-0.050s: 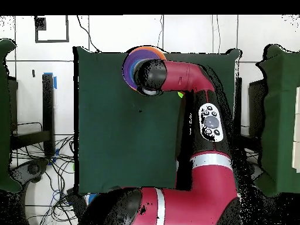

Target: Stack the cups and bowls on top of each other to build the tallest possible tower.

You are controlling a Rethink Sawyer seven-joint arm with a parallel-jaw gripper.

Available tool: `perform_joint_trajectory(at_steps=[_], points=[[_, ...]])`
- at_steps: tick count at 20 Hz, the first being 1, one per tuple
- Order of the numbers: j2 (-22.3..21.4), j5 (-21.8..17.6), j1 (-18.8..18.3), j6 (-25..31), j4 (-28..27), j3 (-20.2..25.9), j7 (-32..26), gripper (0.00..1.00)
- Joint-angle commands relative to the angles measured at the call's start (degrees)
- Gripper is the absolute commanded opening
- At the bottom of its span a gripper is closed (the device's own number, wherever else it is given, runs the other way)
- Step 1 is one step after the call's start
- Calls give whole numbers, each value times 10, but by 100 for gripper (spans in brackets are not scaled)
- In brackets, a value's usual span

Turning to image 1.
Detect purple plastic bowl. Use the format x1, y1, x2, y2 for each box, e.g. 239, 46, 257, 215
122, 49, 162, 91

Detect blue plastic bowl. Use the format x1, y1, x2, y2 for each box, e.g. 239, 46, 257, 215
129, 61, 139, 83

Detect orange plastic bowl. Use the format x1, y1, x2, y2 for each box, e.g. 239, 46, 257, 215
126, 46, 167, 60

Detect dark green tablecloth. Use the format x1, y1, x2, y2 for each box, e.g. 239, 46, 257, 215
73, 46, 242, 196

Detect black furniture panel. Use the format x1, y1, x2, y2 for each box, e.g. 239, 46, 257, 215
8, 76, 19, 132
248, 79, 267, 137

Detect black box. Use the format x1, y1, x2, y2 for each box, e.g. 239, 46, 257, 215
66, 188, 88, 220

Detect dark grey office chair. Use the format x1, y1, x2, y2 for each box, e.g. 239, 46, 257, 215
248, 161, 264, 182
10, 158, 50, 188

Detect green cloth side table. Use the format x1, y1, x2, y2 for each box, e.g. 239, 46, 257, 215
255, 44, 300, 197
0, 38, 23, 194

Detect beige boxes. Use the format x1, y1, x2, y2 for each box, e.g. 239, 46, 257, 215
291, 86, 300, 173

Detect black post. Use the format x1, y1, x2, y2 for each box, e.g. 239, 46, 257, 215
234, 77, 243, 132

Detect thin black cable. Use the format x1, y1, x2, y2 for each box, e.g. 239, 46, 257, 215
157, 15, 164, 49
76, 15, 102, 53
212, 15, 220, 53

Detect black frame with blue tape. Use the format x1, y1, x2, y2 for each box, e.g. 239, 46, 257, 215
10, 73, 57, 157

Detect tangle of cables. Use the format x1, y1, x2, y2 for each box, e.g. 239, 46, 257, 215
11, 121, 87, 225

